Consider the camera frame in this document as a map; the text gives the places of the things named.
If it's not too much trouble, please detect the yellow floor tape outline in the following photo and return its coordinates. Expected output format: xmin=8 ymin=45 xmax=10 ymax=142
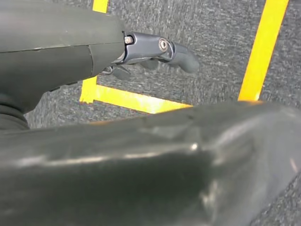
xmin=79 ymin=0 xmax=290 ymax=115

